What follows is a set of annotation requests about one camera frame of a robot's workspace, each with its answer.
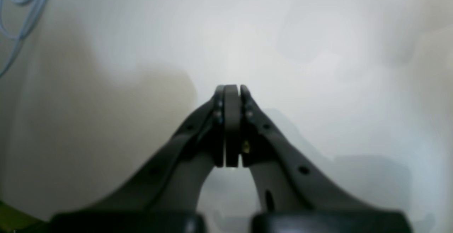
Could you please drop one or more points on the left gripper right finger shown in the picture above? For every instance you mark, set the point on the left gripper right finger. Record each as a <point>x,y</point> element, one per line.
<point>295,195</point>

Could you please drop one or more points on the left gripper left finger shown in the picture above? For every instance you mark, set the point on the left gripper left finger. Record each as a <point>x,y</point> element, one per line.
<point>162,196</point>

